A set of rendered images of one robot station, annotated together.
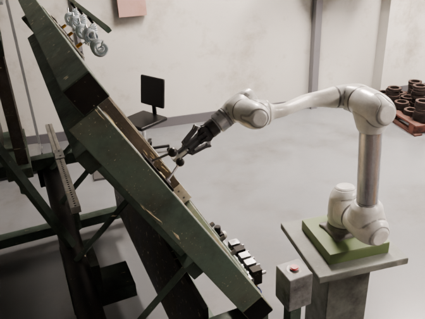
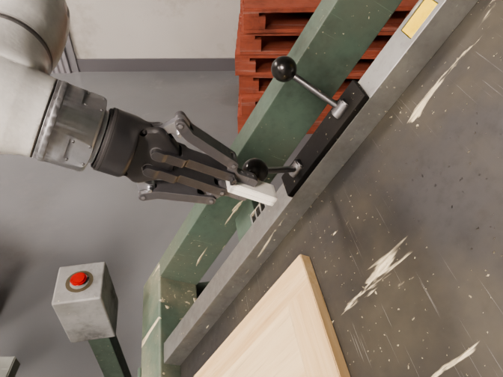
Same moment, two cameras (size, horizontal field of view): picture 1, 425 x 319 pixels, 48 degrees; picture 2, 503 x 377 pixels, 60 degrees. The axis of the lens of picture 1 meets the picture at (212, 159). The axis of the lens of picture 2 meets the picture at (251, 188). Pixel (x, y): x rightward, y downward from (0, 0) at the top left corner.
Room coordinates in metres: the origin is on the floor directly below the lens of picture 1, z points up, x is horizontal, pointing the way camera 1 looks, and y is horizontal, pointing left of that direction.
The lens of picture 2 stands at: (2.24, 0.24, 1.83)
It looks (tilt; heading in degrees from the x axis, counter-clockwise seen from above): 41 degrees down; 193
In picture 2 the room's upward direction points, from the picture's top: straight up
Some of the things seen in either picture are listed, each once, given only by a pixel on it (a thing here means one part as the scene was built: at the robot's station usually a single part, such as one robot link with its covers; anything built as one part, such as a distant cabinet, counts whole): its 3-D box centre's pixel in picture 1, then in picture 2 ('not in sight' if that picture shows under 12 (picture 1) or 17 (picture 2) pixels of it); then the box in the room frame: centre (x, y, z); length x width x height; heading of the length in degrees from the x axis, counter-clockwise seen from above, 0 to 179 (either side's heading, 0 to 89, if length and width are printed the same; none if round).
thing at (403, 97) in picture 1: (417, 100); not in sight; (5.59, -2.61, 0.20); 1.13 x 0.80 x 0.41; 14
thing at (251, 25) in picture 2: not in sight; (319, 51); (-1.00, 0.03, 0.46); 1.26 x 0.87 x 0.93; 104
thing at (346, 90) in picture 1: (353, 96); not in sight; (2.06, -0.66, 1.58); 0.18 x 0.14 x 0.13; 107
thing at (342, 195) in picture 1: (344, 204); not in sight; (2.09, -0.68, 0.98); 0.18 x 0.16 x 0.22; 17
